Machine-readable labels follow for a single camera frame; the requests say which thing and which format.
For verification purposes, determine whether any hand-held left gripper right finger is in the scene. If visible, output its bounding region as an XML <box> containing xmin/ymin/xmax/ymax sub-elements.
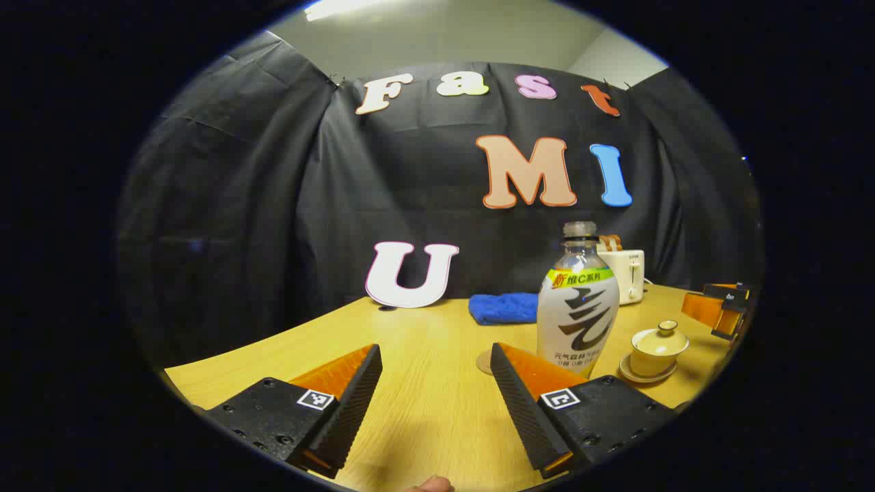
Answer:
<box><xmin>490</xmin><ymin>342</ymin><xmax>677</xmax><ymax>479</ymax></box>

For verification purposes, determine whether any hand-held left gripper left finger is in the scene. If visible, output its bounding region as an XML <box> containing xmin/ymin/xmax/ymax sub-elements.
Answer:
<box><xmin>195</xmin><ymin>344</ymin><xmax>383</xmax><ymax>479</ymax></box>

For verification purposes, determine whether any cream teacup lid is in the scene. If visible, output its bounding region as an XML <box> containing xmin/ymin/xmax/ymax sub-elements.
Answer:
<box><xmin>634</xmin><ymin>320</ymin><xmax>688</xmax><ymax>351</ymax></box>

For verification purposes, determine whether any cream teacup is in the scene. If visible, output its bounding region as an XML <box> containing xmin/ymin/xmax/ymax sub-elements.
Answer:
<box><xmin>630</xmin><ymin>331</ymin><xmax>690</xmax><ymax>377</ymax></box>

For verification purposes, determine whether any clear water bottle white label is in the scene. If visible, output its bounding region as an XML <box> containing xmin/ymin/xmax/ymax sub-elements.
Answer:
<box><xmin>537</xmin><ymin>221</ymin><xmax>621</xmax><ymax>379</ymax></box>

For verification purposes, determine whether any white toaster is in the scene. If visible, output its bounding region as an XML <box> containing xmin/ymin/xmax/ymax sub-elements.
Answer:
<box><xmin>597</xmin><ymin>249</ymin><xmax>645</xmax><ymax>305</ymax></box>

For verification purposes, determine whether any cream saucer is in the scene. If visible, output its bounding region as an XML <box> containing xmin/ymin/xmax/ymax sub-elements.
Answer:
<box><xmin>619</xmin><ymin>353</ymin><xmax>679</xmax><ymax>384</ymax></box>

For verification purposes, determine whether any blue towel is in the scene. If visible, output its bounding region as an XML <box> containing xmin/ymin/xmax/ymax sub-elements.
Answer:
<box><xmin>469</xmin><ymin>293</ymin><xmax>541</xmax><ymax>326</ymax></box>

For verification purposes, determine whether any black backdrop cloth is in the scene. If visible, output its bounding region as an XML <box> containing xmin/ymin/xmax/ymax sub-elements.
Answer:
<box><xmin>116</xmin><ymin>31</ymin><xmax>763</xmax><ymax>370</ymax></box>

